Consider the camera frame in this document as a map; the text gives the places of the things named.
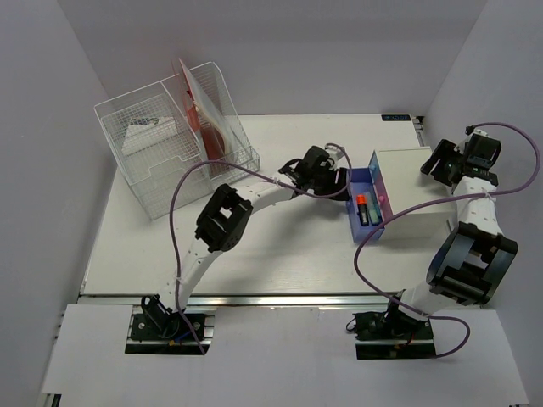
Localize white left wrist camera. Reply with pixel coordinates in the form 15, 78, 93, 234
324, 143, 345, 167

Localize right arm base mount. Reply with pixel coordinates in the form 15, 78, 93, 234
345, 302, 437, 360

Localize green highlighter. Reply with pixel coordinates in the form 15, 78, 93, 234
367, 196, 381, 226

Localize purple blue drawer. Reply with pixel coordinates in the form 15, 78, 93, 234
346, 168, 383, 243

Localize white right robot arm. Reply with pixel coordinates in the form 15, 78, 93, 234
383, 129, 518, 338

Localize papers in wire organizer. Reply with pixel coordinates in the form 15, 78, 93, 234
121, 116, 178, 156

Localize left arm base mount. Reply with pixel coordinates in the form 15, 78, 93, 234
125, 295, 215, 356

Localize clear document sleeve with papers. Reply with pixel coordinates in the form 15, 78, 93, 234
179, 59, 234, 157

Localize aluminium table rail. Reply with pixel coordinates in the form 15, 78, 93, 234
77, 294, 388, 308

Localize pink drawer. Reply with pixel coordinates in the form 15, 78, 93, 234
374, 176, 393, 220

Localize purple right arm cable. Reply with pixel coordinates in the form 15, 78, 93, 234
352, 121, 543, 360

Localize small blue label plate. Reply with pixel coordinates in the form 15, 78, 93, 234
381, 114, 411, 121

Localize orange black highlighter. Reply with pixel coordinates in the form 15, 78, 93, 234
356, 194, 370, 227

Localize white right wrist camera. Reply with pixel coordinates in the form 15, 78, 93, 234
454, 131, 473, 155

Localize red plastic folder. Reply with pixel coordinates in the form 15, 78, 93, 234
177, 59, 226, 160

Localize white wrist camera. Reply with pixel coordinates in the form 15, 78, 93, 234
454, 131, 473, 155
324, 143, 345, 167

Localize white drawer box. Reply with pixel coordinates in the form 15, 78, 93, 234
376, 147, 456, 241

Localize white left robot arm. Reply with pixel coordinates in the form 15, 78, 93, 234
141, 142, 353, 338

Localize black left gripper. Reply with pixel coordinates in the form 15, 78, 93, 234
310, 164, 350, 202

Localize white wire file organizer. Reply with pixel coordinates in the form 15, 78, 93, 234
94, 62, 260, 220

